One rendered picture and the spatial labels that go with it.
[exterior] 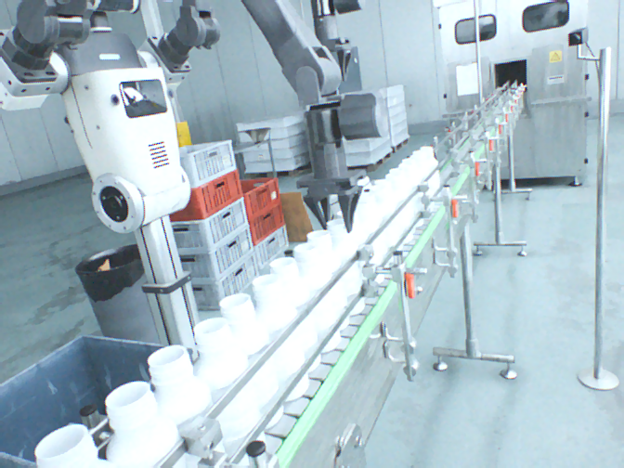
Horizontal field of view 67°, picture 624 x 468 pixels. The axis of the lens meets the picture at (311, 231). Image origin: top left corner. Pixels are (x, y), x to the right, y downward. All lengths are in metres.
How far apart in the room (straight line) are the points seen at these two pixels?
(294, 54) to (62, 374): 0.81
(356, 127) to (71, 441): 0.53
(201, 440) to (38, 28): 0.83
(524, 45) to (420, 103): 6.04
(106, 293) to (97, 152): 1.62
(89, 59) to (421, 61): 10.15
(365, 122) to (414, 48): 10.50
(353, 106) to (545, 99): 4.74
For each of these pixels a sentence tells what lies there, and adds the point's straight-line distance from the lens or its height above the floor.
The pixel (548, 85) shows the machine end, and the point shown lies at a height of 1.04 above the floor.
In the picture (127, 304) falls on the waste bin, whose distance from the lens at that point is 2.82.
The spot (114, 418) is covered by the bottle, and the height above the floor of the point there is 1.15.
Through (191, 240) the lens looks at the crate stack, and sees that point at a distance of 3.33.
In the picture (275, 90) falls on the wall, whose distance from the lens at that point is 12.51.
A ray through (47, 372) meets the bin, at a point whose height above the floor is 0.92.
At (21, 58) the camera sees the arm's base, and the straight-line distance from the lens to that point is 1.16.
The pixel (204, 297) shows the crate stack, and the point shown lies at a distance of 3.47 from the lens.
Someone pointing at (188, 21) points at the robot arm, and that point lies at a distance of 1.40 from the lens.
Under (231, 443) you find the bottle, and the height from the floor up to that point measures 1.04.
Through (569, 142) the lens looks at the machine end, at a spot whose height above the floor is 0.46.
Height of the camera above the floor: 1.39
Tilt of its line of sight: 17 degrees down
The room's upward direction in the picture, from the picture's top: 9 degrees counter-clockwise
